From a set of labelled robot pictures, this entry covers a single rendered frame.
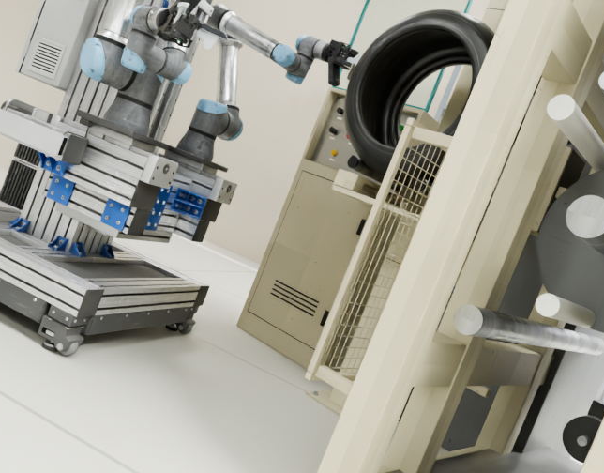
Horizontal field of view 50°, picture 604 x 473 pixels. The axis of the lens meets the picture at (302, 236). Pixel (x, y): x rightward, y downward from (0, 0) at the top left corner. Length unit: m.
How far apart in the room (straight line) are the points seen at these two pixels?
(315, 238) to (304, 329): 0.43
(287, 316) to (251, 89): 3.53
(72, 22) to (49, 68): 0.18
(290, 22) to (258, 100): 0.78
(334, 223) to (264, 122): 3.23
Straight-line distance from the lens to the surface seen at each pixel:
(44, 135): 2.17
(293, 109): 6.07
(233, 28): 2.69
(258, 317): 3.19
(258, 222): 6.00
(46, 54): 2.59
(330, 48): 2.63
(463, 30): 2.23
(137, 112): 2.18
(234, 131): 2.74
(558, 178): 2.31
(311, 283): 3.01
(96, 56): 2.10
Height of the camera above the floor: 0.72
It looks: 3 degrees down
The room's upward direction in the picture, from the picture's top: 22 degrees clockwise
